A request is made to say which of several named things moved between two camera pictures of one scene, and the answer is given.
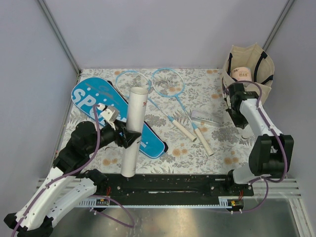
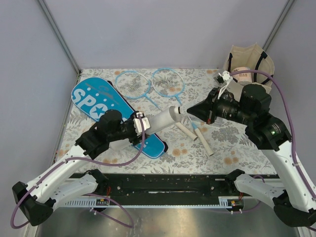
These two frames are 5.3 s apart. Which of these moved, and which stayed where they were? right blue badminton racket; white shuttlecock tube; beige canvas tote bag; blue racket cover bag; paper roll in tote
Moved: white shuttlecock tube
Stayed: right blue badminton racket; blue racket cover bag; beige canvas tote bag; paper roll in tote
